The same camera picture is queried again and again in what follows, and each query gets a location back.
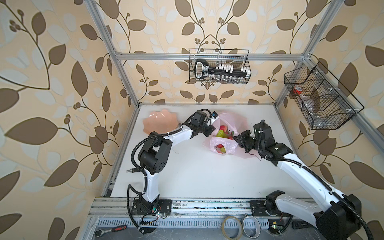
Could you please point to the tape roll left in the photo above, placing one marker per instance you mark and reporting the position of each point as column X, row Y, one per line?
column 231, row 223

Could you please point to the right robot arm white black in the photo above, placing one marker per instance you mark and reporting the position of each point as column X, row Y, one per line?
column 336, row 215

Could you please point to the pink fruit plate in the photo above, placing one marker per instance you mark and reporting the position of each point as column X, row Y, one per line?
column 160, row 122

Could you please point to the black wire basket centre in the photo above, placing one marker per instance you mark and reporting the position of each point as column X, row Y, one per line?
column 214, row 57

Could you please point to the orange black screwdriver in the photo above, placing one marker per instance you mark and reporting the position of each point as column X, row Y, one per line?
column 133, row 170

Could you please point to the tape roll right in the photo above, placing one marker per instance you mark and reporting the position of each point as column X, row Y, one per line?
column 251, row 227

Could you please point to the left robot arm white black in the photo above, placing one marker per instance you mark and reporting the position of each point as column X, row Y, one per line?
column 150, row 157

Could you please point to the black adjustable wrench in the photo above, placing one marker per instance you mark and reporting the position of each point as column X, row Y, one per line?
column 296, row 225

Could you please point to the black wire basket right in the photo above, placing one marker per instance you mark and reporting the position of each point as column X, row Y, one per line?
column 329, row 104

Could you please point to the black wire basket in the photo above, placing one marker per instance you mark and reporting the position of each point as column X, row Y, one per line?
column 329, row 104
column 214, row 57

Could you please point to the pink plastic bag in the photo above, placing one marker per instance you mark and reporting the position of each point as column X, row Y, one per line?
column 222, row 140

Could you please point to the red capped plastic bottle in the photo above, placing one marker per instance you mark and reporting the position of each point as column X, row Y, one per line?
column 299, row 92

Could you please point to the red dragon fruit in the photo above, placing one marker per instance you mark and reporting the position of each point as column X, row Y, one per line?
column 225, row 133

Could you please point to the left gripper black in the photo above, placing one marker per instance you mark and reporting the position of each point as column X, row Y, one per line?
column 210, row 129

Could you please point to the aluminium frame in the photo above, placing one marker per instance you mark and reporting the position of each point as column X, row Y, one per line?
column 117, row 57

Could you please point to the red handled ratchet wrench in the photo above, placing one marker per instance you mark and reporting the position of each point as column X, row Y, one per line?
column 100, row 232

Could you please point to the black socket tool set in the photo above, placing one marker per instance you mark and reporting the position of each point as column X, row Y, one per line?
column 203, row 70

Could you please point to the tape roll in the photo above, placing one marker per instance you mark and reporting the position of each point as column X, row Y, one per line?
column 231, row 223
column 251, row 227

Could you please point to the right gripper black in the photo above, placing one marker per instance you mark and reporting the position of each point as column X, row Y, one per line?
column 240, row 138

